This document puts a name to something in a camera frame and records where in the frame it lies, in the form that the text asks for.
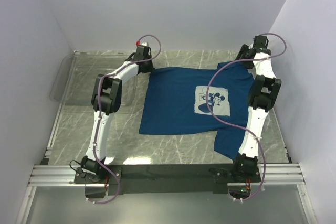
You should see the blue printed t-shirt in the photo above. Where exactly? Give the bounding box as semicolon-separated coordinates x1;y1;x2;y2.
139;63;254;159

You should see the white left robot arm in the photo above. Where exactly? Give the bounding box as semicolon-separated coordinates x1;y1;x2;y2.
80;42;154;183

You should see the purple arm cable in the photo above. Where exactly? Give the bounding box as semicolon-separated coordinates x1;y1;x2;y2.
88;34;161;205
206;33;287;204

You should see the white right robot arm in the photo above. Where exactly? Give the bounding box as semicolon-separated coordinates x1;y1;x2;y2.
230;33;282;182

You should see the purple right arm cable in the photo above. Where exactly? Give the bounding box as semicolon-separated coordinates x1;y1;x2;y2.
206;33;287;204

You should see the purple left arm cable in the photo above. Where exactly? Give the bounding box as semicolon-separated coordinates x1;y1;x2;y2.
88;34;161;205

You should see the aluminium rail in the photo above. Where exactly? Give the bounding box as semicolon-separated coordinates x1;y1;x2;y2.
28;164;306;187

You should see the clear plastic bin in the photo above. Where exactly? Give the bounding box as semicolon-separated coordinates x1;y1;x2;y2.
49;52;139;107

